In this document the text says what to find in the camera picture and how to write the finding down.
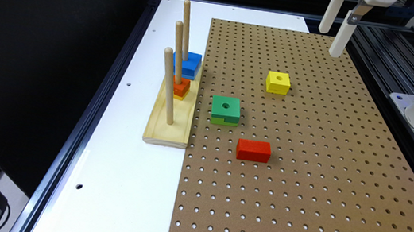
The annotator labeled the front wooden peg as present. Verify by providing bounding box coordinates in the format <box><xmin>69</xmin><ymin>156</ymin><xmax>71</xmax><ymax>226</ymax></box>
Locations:
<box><xmin>164</xmin><ymin>47</ymin><xmax>174</xmax><ymax>125</ymax></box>

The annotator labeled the red rectangular block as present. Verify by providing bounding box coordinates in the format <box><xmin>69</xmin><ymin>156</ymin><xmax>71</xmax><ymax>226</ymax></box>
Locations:
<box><xmin>236</xmin><ymin>139</ymin><xmax>271</xmax><ymax>163</ymax></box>

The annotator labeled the brown pegboard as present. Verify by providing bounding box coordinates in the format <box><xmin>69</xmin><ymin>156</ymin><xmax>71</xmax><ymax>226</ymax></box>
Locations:
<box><xmin>169</xmin><ymin>19</ymin><xmax>414</xmax><ymax>232</ymax></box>

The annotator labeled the small yellow block underneath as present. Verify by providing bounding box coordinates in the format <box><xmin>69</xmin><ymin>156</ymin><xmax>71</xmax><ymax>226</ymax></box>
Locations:
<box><xmin>173</xmin><ymin>91</ymin><xmax>188</xmax><ymax>101</ymax></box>

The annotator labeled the blue block on peg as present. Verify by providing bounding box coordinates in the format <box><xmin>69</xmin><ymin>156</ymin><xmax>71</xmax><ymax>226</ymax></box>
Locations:
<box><xmin>181</xmin><ymin>52</ymin><xmax>202</xmax><ymax>80</ymax></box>

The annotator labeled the green block with hole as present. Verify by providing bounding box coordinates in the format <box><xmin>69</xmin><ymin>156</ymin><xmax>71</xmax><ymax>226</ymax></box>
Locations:
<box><xmin>211</xmin><ymin>95</ymin><xmax>241</xmax><ymax>124</ymax></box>

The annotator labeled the light green block underneath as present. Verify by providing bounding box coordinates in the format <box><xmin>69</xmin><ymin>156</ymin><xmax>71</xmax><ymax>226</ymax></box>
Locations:
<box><xmin>211</xmin><ymin>117</ymin><xmax>238</xmax><ymax>127</ymax></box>

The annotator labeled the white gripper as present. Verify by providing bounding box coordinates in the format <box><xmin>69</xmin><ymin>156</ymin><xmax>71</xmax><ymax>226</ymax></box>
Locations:
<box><xmin>318</xmin><ymin>0</ymin><xmax>397</xmax><ymax>58</ymax></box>

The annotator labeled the middle wooden peg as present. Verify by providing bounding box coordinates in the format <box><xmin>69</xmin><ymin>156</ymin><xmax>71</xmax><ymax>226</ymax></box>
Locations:
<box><xmin>174</xmin><ymin>20</ymin><xmax>184</xmax><ymax>85</ymax></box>

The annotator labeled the wooden peg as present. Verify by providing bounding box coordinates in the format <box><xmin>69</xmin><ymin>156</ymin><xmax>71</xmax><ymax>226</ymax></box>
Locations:
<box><xmin>182</xmin><ymin>0</ymin><xmax>191</xmax><ymax>61</ymax></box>
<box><xmin>174</xmin><ymin>20</ymin><xmax>184</xmax><ymax>85</ymax></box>
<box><xmin>164</xmin><ymin>47</ymin><xmax>174</xmax><ymax>125</ymax></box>

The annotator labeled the rear wooden peg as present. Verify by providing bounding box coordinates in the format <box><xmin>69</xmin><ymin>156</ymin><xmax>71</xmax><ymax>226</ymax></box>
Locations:
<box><xmin>182</xmin><ymin>0</ymin><xmax>191</xmax><ymax>61</ymax></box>

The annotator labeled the wooden peg base board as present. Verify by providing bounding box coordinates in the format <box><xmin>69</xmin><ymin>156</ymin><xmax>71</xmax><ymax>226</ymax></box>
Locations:
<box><xmin>141</xmin><ymin>60</ymin><xmax>204</xmax><ymax>151</ymax></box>

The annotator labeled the orange block on peg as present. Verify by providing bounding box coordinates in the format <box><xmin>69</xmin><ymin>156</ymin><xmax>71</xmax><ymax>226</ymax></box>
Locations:
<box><xmin>173</xmin><ymin>77</ymin><xmax>191</xmax><ymax>92</ymax></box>

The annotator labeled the yellow block with hole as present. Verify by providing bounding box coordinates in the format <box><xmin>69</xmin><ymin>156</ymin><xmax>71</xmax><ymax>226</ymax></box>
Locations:
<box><xmin>265</xmin><ymin>71</ymin><xmax>291</xmax><ymax>95</ymax></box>

